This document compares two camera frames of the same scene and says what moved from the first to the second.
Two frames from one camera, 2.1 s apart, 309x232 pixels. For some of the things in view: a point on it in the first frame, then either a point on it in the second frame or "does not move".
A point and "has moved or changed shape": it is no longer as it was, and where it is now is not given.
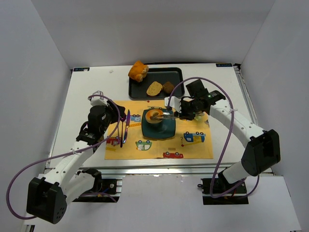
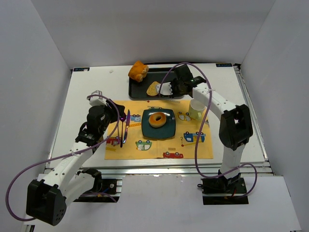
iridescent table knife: (128, 123) does not move
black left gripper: (119, 112) does not move
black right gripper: (184, 113) → (176, 85)
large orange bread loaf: (138, 71) does not move
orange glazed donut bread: (151, 116) has moved or changed shape
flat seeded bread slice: (154, 88) does not move
